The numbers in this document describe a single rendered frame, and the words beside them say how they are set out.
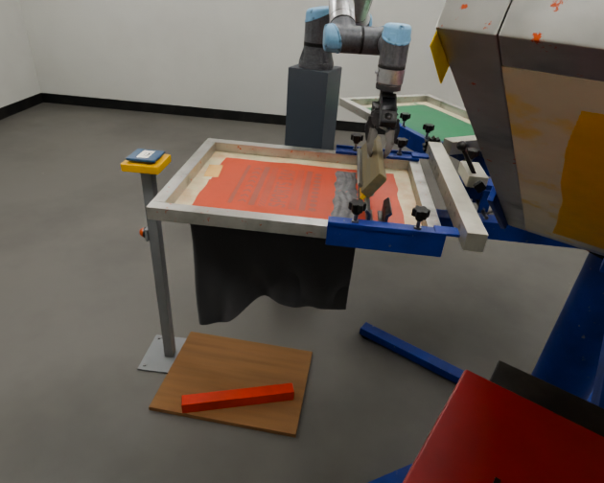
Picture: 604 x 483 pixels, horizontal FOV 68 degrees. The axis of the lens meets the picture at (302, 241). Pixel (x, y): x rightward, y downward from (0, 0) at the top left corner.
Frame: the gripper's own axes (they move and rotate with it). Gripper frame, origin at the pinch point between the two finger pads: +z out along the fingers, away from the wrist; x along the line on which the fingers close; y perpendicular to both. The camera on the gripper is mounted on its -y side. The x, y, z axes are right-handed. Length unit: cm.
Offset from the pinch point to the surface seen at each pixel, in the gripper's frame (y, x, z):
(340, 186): 3.5, 9.9, 13.1
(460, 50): -98, 5, -42
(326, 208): -12.0, 13.6, 13.9
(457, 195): -12.2, -22.6, 5.2
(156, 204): -27, 59, 11
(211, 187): -6, 50, 14
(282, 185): 1.0, 28.6, 13.8
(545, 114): -95, -3, -38
